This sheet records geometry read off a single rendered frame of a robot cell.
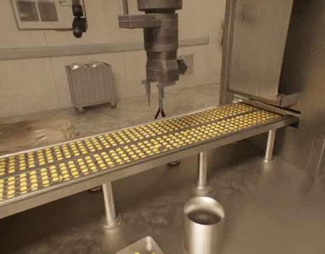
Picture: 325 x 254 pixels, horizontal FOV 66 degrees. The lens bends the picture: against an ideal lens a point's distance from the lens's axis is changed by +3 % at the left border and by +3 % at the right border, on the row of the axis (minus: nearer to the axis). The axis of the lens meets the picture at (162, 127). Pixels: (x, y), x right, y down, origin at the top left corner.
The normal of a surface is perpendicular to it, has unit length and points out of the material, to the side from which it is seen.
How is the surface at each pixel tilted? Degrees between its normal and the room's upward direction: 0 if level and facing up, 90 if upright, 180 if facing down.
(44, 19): 90
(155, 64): 87
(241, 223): 0
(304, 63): 90
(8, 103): 90
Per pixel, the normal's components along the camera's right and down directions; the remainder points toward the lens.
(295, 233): -0.04, -0.92
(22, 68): 0.48, 0.33
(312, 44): -0.87, 0.22
